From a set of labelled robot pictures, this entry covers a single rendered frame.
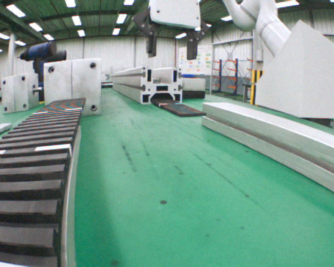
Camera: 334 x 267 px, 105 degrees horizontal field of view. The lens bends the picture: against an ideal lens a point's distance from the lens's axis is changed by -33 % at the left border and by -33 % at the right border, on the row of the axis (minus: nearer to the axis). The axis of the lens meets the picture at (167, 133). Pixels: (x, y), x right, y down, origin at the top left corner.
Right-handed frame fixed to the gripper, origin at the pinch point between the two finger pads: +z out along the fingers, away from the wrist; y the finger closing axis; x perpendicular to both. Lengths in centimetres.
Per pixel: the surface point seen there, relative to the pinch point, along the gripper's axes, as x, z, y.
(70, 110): -17.8, 7.8, -17.4
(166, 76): 9.0, 4.8, 2.3
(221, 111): -18.4, 8.6, -1.8
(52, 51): 33.9, -6.7, -31.3
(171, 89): 5.6, 8.0, 2.3
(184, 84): 13.7, 7.0, 9.7
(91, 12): 1112, -424, -57
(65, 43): 1518, -310, -270
